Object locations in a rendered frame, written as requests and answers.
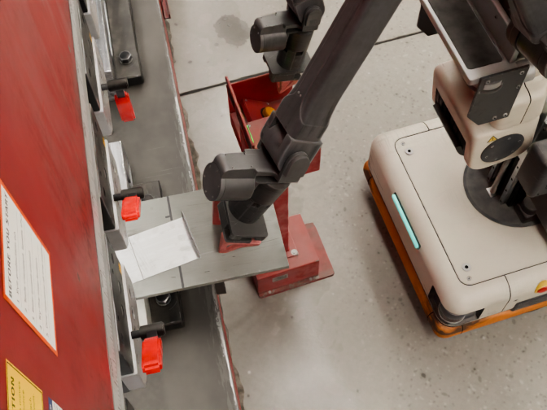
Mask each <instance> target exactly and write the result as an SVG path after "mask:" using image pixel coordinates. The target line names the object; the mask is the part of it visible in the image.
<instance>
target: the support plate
mask: <svg viewBox="0 0 547 410"><path fill-rule="evenodd" d="M169 202H170V207H171V212H172V217H173V220H176V219H179V218H182V217H183V215H182V212H183V213H184V216H185V218H186V221H187V223H188V225H189V227H190V231H191V233H192V235H193V237H194V240H195V243H196V245H197V247H198V249H199V253H200V257H201V258H199V259H196V260H193V261H191V262H189V263H186V264H183V265H181V268H182V277H183V282H184V287H185V288H182V283H181V278H180V273H179V267H176V268H172V269H169V270H168V271H165V272H162V273H159V274H156V275H155V276H152V277H148V278H146V279H144V278H143V277H142V278H143V280H141V281H138V282H135V283H133V289H134V293H135V297H136V300H139V299H145V298H150V297H154V296H158V295H162V294H169V293H173V292H177V291H181V290H189V289H192V288H196V287H201V286H207V285H211V284H216V283H220V282H223V281H231V280H235V279H239V278H243V277H250V276H254V275H258V274H262V273H269V272H273V271H278V270H282V269H285V268H289V263H288V260H287V254H286V251H285V247H284V244H283V240H282V235H281V231H280V228H279V225H278V219H277V216H276V212H275V209H274V204H272V205H271V206H270V207H269V209H268V210H267V211H266V212H265V213H264V214H263V215H264V218H265V224H266V228H267V231H268V237H267V238H266V239H265V240H264V241H261V244H260V245H259V246H248V247H242V248H239V249H236V250H233V251H230V252H227V253H219V252H218V250H219V244H220V239H221V233H222V232H223V231H222V227H221V225H213V224H212V212H213V210H212V201H209V200H208V199H207V198H206V196H205V194H204V191H203V190H196V191H191V192H187V193H183V194H175V195H171V196H169ZM166 216H169V210H168V202H167V197H163V198H155V199H151V200H147V201H142V202H141V216H140V217H139V218H138V220H132V221H128V222H125V223H126V230H127V236H128V238H129V237H131V236H133V235H135V234H138V233H141V232H144V231H147V230H148V229H153V228H155V227H157V226H160V225H163V224H166V223H168V222H170V221H171V220H170V217H169V218H165V217H166Z"/></svg>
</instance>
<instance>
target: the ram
mask: <svg viewBox="0 0 547 410"><path fill-rule="evenodd" d="M73 2H74V10H75V16H76V24H77V37H78V45H79V51H80V59H81V72H82V80H83V87H84V94H85V107H86V115H87V122H88V129H89V136H90V149H91V157H92V164H93V171H94V184H95V192H96V199H97V206H98V219H99V227H100V233H101V241H102V249H103V262H104V269H105V276H106V283H107V297H108V304H109V311H110V318H111V325H112V339H113V346H114V353H115V361H116V374H117V381H118V388H119V396H120V409H121V410H125V401H124V395H123V388H122V381H121V374H120V361H119V354H118V346H117V340H116V327H115V319H114V312H113V306H112V293H111V285H110V278H109V272H108V264H107V251H106V244H105V237H104V230H103V217H102V210H101V203H100V196H99V189H98V176H97V168H96V162H95V155H94V142H93V134H92V128H91V121H90V108H89V100H88V94H87V86H86V79H85V66H84V59H83V52H82V45H81V32H80V25H79V18H78V11H77V0H73ZM0 179H1V180H2V182H3V184H4V185H5V187H6V188H7V189H8V191H9V192H10V194H11V196H12V197H13V199H14V200H15V201H16V203H17V204H18V206H19V207H20V209H21V211H22V212H23V213H24V215H25V216H26V218H27V219H28V221H29V223H30V224H31V226H32V227H33V228H34V230H35V231H36V233H37V235H38V236H39V238H40V239H41V240H42V242H43V243H44V245H45V246H46V248H47V250H48V251H49V252H50V266H51V277H52V288H53V299H54V310H55V331H56V342H57V352H58V357H57V355H56V354H55V353H54V352H53V351H52V350H51V349H50V348H49V347H48V346H47V345H46V344H45V343H44V342H43V341H42V339H41V338H40V337H39V336H38V335H37V334H36V333H35V332H34V331H33V329H32V328H31V327H30V326H29V325H28V324H27V323H26V321H25V320H24V319H23V318H22V317H21V316H20V315H19V313H18V312H17V311H16V310H15V309H14V308H13V307H12V306H11V305H10V304H9V303H8V302H7V301H6V300H5V299H4V298H3V277H2V237H1V217H0V410H8V407H7V367H6V359H7V360H8V361H10V362H11V363H12V364H13V365H14V366H15V367H16V368H17V369H18V370H19V371H21V372H22V374H23V375H25V376H26V377H27V378H28V379H29V380H30V381H31V382H32V383H34V384H35V385H36V386H37V387H38V388H39V389H40V390H42V400H43V410H49V402H48V397H49V398H51V399H52V400H53V401H54V402H55V403H56V404H57V405H59V406H60V407H61V408H62V409H63V410H115V403H114V395H113V388H112V374H111V366H110V359H109V351H108V344H107V331H106V323H105V316H104V308H103V294H102V287H101V279H100V271H99V264H98V251H97V243H96V236H95V228H94V214H93V207H92V199H91V192H90V178H89V171H88V164H87V156H86V148H85V134H84V127H83V119H82V112H81V98H80V90H79V84H78V76H77V62H76V55H75V47H74V40H73V32H72V18H71V11H70V3H69V0H0Z"/></svg>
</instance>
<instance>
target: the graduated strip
mask: <svg viewBox="0 0 547 410"><path fill-rule="evenodd" d="M69 3H70V11H71V18H72V32H73V40H74V47H75V55H76V62H77V76H78V84H79V90H80V98H81V112H82V119H83V127H84V134H85V148H86V156H87V164H88V171H89V178H90V192H91V199H92V207H93V214H94V228H95V236H96V243H97V251H98V264H99V271H100V279H101V287H102V294H103V308H104V316H105V323H106V331H107V344H108V351H109V359H110V366H111V374H112V388H113V395H114V403H115V410H121V409H120V396H119V388H118V381H117V374H116V361H115V353H114V346H113V339H112V325H111V318H110V311H109V304H108V297H107V283H106V276H105V269H104V262H103V249H102V241H101V233H100V227H99V219H98V206H97V199H96V192H95V184H94V171H93V164H92V157H91V149H90V136H89V129H88V122H87V115H86V107H85V94H84V87H83V80H82V72H81V59H80V51H79V45H78V37H77V24H76V16H75V10H74V2H73V0H69Z"/></svg>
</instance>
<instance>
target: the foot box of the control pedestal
mask: <svg viewBox="0 0 547 410"><path fill-rule="evenodd" d="M289 231H290V233H291V236H292V239H293V242H294V243H295V247H296V250H297V251H298V255H296V256H293V257H291V258H287V260H288V263H289V268H285V269H282V270H278V271H273V272H269V273H262V274H258V275H254V276H252V279H253V281H254V283H255V286H256V290H257V293H258V295H259V297H260V299H263V298H266V297H269V296H271V295H274V294H278V293H281V292H284V291H287V290H291V289H294V288H296V287H299V286H303V285H307V284H309V283H312V282H315V281H319V280H321V279H324V278H327V277H332V276H333V275H334V274H335V271H334V269H333V267H332V265H331V262H330V260H329V257H328V255H327V253H326V249H325V247H324V246H323V243H322V240H321V238H320V236H319V233H318V231H317V228H316V225H315V224H314V223H313V222H309V223H306V224H305V223H304V222H303V219H302V217H301V214H296V215H293V216H289Z"/></svg>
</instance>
